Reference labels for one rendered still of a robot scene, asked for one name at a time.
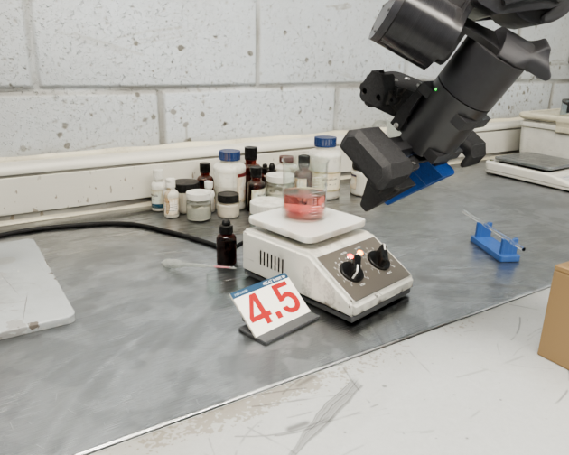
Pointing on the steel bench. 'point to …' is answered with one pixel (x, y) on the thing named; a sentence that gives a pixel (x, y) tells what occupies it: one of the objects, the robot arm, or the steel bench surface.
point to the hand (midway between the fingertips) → (391, 183)
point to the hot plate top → (334, 223)
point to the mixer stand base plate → (19, 292)
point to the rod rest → (506, 251)
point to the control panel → (373, 278)
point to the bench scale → (541, 170)
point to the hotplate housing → (313, 271)
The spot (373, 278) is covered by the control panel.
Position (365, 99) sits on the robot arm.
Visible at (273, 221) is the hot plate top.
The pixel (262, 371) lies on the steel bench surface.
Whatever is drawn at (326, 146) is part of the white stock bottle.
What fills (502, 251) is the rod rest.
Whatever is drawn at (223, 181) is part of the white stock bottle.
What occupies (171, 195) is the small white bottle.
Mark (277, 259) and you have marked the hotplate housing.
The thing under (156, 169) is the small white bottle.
